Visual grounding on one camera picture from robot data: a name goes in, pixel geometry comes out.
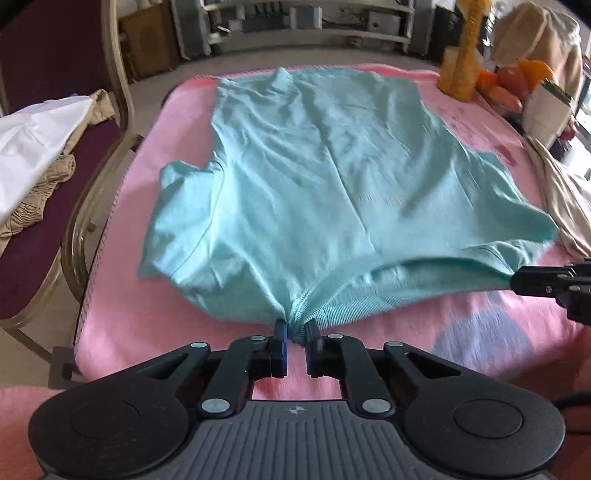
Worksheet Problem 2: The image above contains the brown wooden speaker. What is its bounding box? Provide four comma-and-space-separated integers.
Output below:
119, 2, 181, 81

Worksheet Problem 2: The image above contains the beige ruched cloth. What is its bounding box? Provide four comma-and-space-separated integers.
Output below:
0, 89, 118, 241

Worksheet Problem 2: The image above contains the person's pink fleece clothing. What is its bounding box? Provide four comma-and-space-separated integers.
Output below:
0, 385, 70, 480

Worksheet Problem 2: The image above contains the beige garment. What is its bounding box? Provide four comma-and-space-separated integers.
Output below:
522, 136, 591, 259

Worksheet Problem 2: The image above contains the teal t-shirt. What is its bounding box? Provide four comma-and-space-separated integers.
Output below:
139, 67, 561, 346

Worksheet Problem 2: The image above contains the maroon banquet chair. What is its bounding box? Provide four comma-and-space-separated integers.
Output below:
0, 0, 144, 365

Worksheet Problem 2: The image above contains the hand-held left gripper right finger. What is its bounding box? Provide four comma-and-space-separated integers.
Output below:
305, 318, 455, 418

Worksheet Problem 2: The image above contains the yellow brown plush toy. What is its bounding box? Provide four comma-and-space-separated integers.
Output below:
436, 0, 490, 100

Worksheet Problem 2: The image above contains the orange plush toy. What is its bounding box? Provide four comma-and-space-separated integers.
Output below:
475, 58, 555, 114

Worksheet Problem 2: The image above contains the white paper bag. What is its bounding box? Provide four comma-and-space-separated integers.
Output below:
524, 78, 578, 148

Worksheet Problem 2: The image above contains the grey plastic table bracket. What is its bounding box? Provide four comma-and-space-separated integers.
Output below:
52, 346, 86, 380

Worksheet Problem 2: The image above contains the white garment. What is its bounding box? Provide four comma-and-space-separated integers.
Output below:
0, 95, 92, 224

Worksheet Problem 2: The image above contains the long grey TV stand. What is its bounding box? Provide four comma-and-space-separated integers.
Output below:
178, 0, 416, 61

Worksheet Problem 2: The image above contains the pink printed blanket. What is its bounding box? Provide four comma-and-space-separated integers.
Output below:
74, 62, 591, 402

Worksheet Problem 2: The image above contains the beige jacket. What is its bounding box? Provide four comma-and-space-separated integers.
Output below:
492, 0, 583, 97

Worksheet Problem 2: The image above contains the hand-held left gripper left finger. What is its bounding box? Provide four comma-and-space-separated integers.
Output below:
139, 318, 291, 418

